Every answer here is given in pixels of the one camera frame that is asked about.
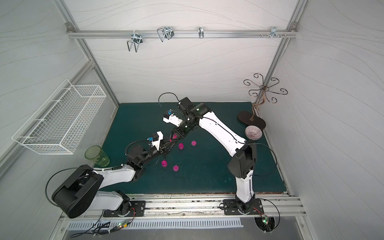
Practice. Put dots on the aluminium top crossbar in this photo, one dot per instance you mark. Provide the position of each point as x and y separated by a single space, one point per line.
179 34

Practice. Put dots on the white wire basket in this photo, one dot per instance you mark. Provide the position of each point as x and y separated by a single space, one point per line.
59 124

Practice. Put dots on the metal double hook middle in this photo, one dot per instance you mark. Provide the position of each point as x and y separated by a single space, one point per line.
165 33

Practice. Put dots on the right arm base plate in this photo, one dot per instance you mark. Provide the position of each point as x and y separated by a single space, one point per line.
231 208

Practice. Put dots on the green table mat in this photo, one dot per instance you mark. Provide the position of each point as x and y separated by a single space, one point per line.
203 169

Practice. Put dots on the metal hook right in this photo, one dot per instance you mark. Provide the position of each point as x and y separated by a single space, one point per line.
274 33

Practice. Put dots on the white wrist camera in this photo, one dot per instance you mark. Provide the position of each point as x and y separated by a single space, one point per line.
170 118
155 140

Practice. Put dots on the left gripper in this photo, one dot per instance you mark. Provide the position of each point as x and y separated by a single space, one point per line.
163 147

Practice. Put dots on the small metal hook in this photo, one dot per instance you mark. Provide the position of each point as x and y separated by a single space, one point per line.
201 32

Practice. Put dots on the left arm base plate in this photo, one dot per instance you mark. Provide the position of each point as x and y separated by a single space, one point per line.
138 207

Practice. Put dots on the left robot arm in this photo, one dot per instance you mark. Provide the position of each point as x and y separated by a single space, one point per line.
82 190

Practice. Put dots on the green plastic cup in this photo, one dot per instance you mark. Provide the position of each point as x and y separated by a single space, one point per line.
97 156

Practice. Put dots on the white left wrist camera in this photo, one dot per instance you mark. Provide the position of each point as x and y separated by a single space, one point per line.
155 140

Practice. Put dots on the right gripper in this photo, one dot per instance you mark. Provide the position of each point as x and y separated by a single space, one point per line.
181 130

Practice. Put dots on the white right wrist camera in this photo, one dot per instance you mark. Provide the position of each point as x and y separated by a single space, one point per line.
170 118

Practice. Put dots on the pink patterned bowl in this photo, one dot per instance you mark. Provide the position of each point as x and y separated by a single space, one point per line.
253 133

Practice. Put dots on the white slotted cable duct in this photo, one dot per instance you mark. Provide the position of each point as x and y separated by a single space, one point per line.
156 224

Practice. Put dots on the metal double hook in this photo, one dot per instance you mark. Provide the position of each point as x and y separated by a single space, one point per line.
165 33
135 42

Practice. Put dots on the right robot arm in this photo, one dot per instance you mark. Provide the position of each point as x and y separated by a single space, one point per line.
242 151

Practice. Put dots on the metal double hook left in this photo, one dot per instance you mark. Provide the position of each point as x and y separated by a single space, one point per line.
135 42

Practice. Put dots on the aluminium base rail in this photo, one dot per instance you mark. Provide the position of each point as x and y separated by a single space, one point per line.
161 206

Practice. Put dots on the metal hook tree stand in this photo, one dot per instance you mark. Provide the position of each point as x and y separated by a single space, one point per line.
260 94

